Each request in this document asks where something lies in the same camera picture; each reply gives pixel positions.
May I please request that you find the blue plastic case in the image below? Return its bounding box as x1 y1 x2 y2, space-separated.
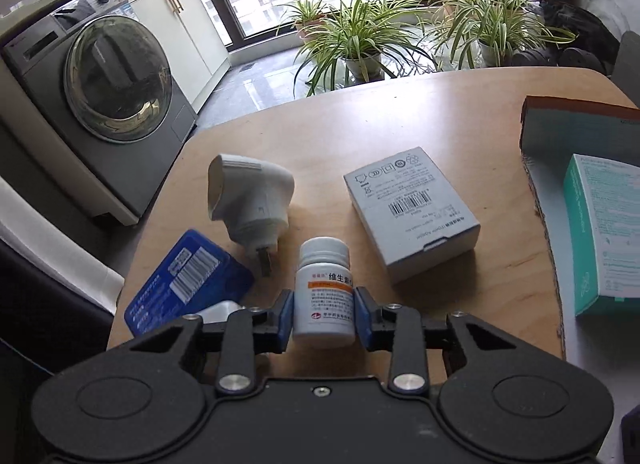
124 229 256 337

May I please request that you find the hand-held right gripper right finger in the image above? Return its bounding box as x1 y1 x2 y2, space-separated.
352 287 518 393

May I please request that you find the cream cabinet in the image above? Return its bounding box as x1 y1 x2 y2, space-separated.
0 0 232 227

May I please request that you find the black bag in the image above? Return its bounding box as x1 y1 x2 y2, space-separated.
542 2 613 52

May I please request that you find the white cube power adapter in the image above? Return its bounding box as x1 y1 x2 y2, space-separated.
197 300 241 325

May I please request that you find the small spider plant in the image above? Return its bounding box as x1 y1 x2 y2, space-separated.
277 0 341 40

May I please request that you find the orange cardboard box tray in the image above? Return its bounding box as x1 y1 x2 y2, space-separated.
520 96 640 415

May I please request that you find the white fan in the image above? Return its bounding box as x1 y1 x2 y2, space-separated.
582 0 631 40

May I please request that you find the white pill bottle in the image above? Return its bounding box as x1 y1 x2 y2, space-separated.
292 237 357 350

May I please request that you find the white elbow plug night light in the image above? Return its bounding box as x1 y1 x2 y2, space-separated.
207 154 296 277

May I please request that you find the teal cardboard box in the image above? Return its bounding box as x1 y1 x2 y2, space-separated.
563 153 640 317

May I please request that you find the grey washing machine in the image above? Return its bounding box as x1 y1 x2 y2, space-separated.
2 0 198 217

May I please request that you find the large spider plant white pot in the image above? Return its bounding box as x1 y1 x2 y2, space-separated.
292 0 441 98

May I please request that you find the white grey cardboard box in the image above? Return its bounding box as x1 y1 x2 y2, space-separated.
343 146 482 285

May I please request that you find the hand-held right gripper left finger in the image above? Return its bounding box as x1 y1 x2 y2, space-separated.
131 289 296 393

